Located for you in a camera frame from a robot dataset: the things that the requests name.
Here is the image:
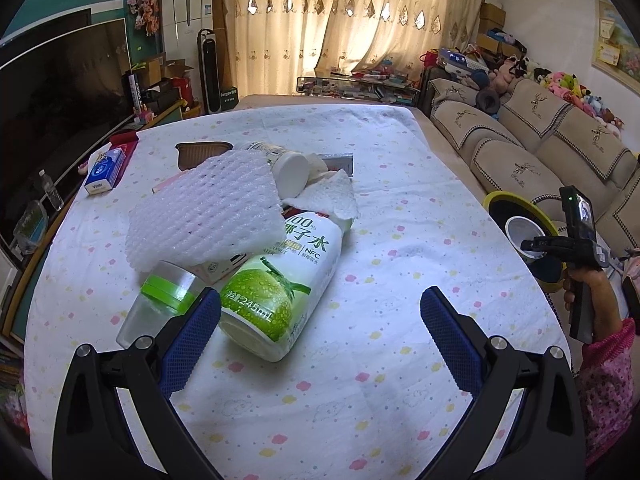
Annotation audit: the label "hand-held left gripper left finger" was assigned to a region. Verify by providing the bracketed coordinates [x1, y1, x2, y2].
[52, 287, 223, 480]

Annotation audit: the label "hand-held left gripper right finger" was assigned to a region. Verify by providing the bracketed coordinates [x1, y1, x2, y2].
[419, 286, 586, 480]

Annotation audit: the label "yellow rimmed dark bin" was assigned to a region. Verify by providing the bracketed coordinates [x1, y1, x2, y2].
[482, 191, 568, 296]

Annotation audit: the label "green label coconut water bottle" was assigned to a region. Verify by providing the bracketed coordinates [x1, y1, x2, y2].
[218, 207, 351, 363]

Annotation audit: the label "white foam fruit net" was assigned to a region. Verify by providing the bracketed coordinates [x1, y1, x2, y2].
[125, 150, 286, 273]

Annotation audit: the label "pink packet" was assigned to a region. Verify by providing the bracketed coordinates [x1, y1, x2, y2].
[151, 172, 193, 195]

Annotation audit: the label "white paper towel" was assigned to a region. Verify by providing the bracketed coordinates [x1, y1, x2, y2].
[282, 170, 361, 221]

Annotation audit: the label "white plastic bottle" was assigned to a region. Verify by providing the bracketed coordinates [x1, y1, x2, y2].
[234, 140, 311, 198]

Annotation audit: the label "person's right hand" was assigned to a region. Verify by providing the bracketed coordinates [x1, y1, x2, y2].
[563, 267, 625, 345]

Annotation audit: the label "paper cup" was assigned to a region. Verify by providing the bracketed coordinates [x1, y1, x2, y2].
[505, 216, 543, 261]

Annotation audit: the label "clear cup with green band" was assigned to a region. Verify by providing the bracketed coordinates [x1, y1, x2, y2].
[116, 260, 201, 348]

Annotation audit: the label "small white carton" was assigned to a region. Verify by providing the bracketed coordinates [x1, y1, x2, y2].
[192, 252, 253, 283]

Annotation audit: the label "beige sofa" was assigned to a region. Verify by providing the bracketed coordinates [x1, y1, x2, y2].
[417, 77, 640, 261]

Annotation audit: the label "white spotted tablecloth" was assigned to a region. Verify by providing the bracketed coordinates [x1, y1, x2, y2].
[22, 102, 573, 480]

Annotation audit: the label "grey neck pillow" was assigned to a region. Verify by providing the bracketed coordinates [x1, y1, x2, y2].
[475, 87, 503, 116]

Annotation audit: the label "pile of plush toys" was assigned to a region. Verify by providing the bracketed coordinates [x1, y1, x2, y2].
[487, 55, 626, 136]

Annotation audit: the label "brown plastic tray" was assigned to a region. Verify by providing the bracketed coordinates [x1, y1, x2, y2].
[175, 141, 234, 172]

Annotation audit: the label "blue tissue pack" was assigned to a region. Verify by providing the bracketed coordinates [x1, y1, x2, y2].
[83, 149, 126, 196]

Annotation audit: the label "clear green plastic container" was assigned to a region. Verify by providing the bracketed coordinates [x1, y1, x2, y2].
[12, 200, 51, 256]

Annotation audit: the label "silver foil packet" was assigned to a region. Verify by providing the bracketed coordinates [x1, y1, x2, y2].
[317, 152, 357, 181]

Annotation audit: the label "clear water bottle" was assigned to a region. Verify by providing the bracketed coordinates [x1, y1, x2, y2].
[39, 169, 65, 212]

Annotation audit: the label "red flat box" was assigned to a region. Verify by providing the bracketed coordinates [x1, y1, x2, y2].
[107, 130, 140, 177]

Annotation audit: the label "blue star print bag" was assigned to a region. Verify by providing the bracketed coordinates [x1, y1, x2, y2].
[435, 49, 481, 73]

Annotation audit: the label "small white cup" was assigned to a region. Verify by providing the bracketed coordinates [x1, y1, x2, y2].
[307, 154, 332, 181]

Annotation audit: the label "brown cardboard boxes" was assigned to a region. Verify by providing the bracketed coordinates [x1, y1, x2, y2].
[475, 2, 526, 56]

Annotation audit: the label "red fire extinguisher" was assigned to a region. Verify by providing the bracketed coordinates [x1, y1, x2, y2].
[177, 77, 198, 108]

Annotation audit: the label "glass table with books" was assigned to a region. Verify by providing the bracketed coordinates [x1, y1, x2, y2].
[296, 72, 421, 106]

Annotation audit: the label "stack of cardboard boxes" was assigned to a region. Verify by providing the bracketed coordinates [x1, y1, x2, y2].
[135, 52, 196, 111]

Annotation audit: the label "black tower fan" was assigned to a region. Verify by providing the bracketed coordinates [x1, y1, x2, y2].
[196, 28, 223, 115]

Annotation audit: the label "black flat television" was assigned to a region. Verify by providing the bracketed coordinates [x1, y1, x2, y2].
[0, 17, 133, 261]

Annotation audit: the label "beige patterned curtains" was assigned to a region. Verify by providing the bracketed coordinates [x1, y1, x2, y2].
[215, 0, 493, 98]

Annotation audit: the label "hanging flower decoration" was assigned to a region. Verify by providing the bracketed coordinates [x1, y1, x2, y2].
[127, 0, 163, 36]

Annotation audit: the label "framed wall picture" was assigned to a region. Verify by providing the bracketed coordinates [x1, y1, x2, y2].
[592, 0, 640, 81]

